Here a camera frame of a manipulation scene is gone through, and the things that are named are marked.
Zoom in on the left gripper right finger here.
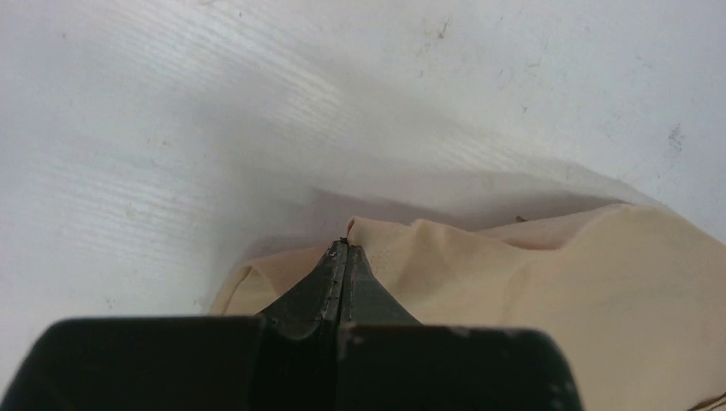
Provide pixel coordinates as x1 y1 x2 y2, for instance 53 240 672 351
337 246 582 410

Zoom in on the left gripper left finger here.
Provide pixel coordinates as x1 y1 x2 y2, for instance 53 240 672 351
1 239 348 410

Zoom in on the beige t shirt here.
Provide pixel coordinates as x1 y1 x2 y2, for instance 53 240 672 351
208 203 726 411

